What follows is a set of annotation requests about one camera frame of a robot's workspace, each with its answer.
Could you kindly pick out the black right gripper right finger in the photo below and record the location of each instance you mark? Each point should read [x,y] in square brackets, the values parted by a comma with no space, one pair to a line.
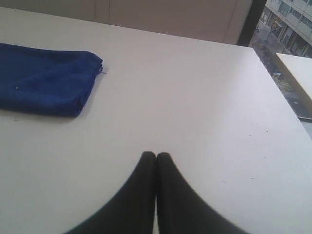
[180,210]

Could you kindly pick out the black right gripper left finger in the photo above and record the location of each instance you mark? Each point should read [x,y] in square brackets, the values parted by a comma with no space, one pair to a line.
[132,208]

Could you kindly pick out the blue microfiber cloth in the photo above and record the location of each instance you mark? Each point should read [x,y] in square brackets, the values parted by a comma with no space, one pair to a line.
[46,82]

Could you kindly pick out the white side table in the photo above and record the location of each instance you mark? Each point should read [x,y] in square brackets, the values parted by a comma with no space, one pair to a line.
[298,73]

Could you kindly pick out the grey building outside window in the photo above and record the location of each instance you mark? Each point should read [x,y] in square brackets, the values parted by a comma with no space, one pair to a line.
[291,22]

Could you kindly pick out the black window frame post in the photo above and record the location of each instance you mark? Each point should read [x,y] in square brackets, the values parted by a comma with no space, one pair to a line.
[251,22]

